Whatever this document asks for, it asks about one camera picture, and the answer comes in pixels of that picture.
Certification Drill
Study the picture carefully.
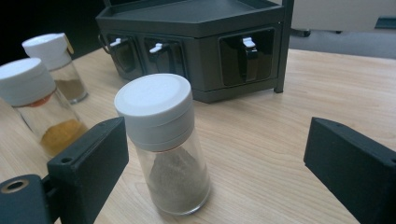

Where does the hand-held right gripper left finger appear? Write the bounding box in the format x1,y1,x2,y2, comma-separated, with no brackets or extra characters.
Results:
46,116,130,224

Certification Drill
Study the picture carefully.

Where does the orange powder spice jar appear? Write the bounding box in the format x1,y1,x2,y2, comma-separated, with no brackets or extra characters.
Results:
0,57,90,160

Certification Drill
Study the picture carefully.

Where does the dark grey spice rack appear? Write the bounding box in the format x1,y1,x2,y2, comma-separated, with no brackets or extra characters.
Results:
95,0,295,105

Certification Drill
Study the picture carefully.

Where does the dark condiment drawer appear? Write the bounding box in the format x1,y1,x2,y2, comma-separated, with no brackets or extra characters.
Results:
219,28,276,87
106,35,142,76
144,38,188,78

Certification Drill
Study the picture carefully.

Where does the brown powder spice jar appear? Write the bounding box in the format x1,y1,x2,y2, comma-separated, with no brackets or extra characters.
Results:
21,32,89,105

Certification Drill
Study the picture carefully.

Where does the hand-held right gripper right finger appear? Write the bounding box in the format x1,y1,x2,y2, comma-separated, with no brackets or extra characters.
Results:
303,116,396,224

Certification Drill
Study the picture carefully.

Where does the grey powder spice jar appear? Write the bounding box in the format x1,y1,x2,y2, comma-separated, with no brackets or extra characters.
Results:
114,73,212,217

